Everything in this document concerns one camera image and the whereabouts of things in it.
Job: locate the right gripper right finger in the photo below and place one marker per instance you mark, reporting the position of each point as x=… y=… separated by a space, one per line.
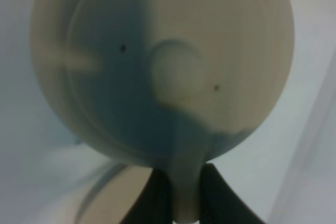
x=219 y=203

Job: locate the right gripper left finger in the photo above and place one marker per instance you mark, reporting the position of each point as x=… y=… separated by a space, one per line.
x=154 y=205

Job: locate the beige teapot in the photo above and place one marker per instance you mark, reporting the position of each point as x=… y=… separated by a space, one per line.
x=167 y=84

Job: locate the beige teapot saucer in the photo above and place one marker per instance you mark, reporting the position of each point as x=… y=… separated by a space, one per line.
x=113 y=195

